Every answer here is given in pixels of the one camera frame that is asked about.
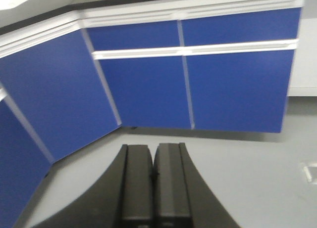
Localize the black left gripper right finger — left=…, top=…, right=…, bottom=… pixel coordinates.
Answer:
left=154, top=143, right=239, bottom=228

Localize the blue lab bench cabinet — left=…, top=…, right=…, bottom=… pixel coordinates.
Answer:
left=0, top=0, right=304, bottom=228

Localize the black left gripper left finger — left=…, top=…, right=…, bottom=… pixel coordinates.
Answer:
left=35, top=144, right=154, bottom=228

